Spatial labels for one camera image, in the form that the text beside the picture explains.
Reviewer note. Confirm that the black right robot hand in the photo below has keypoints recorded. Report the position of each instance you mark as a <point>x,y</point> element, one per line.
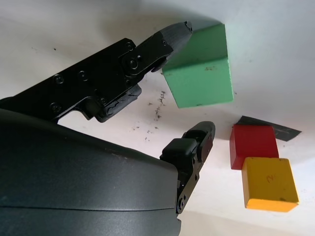
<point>73,177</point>

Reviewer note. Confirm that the green wooden block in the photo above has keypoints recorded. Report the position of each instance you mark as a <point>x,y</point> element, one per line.
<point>201,78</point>

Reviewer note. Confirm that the red wooden block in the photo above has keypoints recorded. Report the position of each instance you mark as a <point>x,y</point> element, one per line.
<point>253,142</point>

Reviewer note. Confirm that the yellow wooden block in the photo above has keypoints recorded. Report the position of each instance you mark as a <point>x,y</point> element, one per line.
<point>268,182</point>

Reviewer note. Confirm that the black tape strip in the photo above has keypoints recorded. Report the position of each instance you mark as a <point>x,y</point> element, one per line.
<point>285,131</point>

